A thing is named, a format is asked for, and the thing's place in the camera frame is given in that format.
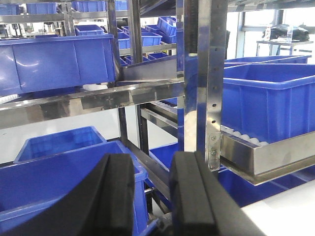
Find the large blue bin upper left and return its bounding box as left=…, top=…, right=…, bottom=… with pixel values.
left=0, top=34, right=115, bottom=96

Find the large blue bin lower left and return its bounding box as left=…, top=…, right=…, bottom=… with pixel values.
left=0, top=141, right=148, bottom=236

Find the large blue bin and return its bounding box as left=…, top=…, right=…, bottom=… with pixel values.
left=221, top=63, right=315, bottom=143
left=0, top=141, right=148, bottom=236
left=0, top=34, right=115, bottom=96

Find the large blue bin right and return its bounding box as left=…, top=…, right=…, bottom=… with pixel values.
left=221, top=63, right=315, bottom=143

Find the stainless steel shelf rack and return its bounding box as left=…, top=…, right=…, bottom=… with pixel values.
left=0, top=0, right=315, bottom=214

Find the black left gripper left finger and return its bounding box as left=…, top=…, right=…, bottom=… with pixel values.
left=4, top=153, right=135, bottom=236

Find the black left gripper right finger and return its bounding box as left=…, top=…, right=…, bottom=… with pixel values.
left=169, top=151, right=264, bottom=236

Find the blue bin behind lower left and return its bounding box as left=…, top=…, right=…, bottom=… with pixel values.
left=13, top=126, right=107, bottom=164

